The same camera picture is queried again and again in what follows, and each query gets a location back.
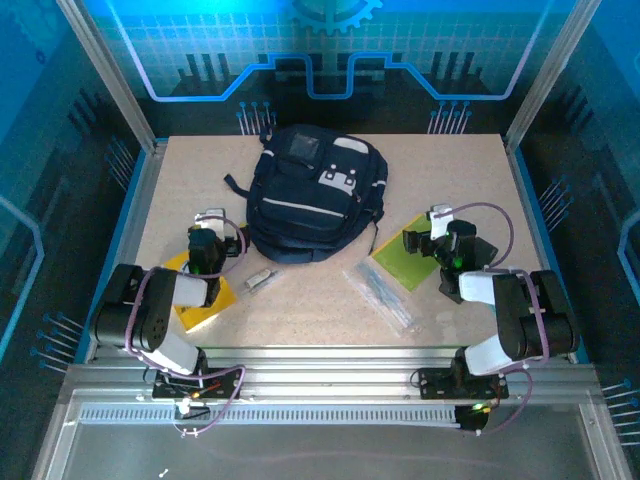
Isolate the green book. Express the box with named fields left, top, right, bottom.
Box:
left=371, top=213, right=441, bottom=294

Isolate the small clear supplies bag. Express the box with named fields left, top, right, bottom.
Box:
left=243, top=268, right=285, bottom=296

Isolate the long clear pencil case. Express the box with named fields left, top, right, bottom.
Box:
left=342, top=259, right=421, bottom=337

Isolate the yellow book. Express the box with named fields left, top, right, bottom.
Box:
left=162, top=249, right=239, bottom=334

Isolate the navy blue backpack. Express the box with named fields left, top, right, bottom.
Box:
left=223, top=123, right=390, bottom=264

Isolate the small white connector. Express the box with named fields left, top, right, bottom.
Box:
left=172, top=398, right=212, bottom=420

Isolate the black controller box with LED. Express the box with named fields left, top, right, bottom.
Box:
left=453, top=403, right=490, bottom=435

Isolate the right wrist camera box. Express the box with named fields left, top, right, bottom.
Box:
left=425, top=203, right=454, bottom=240

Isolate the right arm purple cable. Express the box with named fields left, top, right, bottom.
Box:
left=434, top=201, right=554, bottom=437

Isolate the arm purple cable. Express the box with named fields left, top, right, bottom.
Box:
left=122, top=215, right=249, bottom=439
left=434, top=201, right=554, bottom=437

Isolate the right aluminium side rail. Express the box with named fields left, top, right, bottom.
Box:
left=502, top=137, right=589, bottom=364

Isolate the aluminium side rail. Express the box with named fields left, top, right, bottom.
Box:
left=82, top=139, right=169, bottom=364
left=502, top=137, right=589, bottom=364

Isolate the left aluminium side rail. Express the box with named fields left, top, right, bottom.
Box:
left=82, top=139, right=169, bottom=364

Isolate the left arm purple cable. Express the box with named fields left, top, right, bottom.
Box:
left=122, top=215, right=249, bottom=439

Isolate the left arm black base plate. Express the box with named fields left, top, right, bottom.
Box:
left=151, top=367, right=241, bottom=401

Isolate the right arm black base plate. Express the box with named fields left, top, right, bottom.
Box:
left=417, top=367, right=510, bottom=401

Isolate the wide aluminium frame rail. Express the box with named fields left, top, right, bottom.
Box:
left=64, top=344, right=601, bottom=407

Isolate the slotted grey cable duct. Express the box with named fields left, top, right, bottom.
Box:
left=78, top=405, right=464, bottom=427

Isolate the right aluminium frame post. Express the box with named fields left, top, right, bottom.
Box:
left=502, top=0, right=604, bottom=151

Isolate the aluminium frame post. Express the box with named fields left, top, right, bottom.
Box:
left=55, top=0, right=162, bottom=154
left=502, top=0, right=604, bottom=151

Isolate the left aluminium frame post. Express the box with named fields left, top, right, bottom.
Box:
left=55, top=0, right=162, bottom=154

